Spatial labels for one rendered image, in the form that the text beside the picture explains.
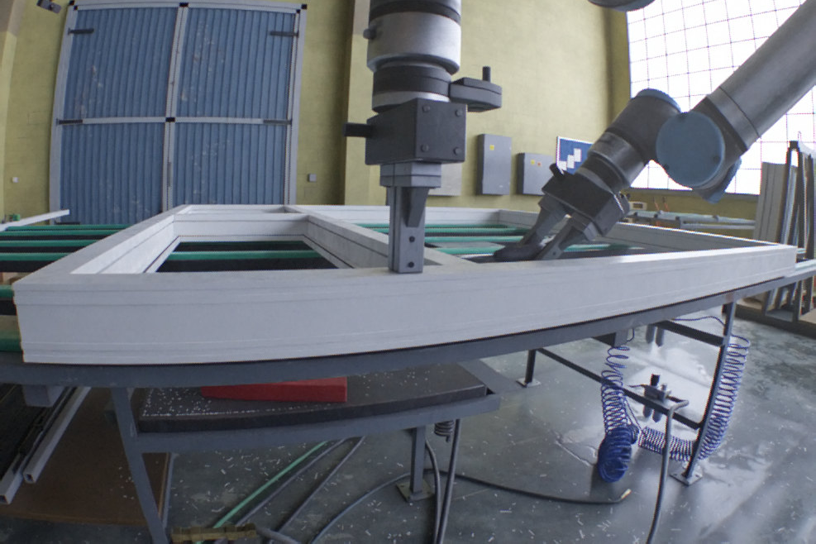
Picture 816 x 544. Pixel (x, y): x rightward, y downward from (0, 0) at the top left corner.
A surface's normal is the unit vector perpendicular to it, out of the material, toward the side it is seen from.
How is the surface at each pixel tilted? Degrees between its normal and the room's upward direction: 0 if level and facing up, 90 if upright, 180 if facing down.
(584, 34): 90
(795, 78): 115
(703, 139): 93
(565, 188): 55
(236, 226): 90
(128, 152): 90
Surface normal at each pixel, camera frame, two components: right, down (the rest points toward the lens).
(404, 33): -0.25, 0.10
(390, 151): -0.92, 0.01
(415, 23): -0.02, 0.11
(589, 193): -0.64, -0.54
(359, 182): 0.39, 0.11
